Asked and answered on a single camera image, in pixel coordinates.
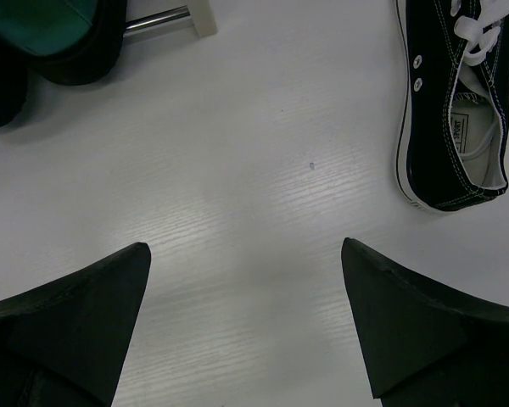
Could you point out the teal black boot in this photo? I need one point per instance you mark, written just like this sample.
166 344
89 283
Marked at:
69 43
13 91

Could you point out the right teal black boot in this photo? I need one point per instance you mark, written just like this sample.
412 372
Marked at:
69 43

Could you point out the left teal black boot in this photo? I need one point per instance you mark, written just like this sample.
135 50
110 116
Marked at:
13 91

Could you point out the black canvas sneaker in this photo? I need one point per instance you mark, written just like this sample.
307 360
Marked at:
455 125

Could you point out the cream metal shoe shelf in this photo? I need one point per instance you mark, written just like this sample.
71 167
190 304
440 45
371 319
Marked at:
198 13

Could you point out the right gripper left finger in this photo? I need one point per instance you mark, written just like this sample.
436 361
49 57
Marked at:
65 342

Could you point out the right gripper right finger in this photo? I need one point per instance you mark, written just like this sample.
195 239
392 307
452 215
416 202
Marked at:
424 343

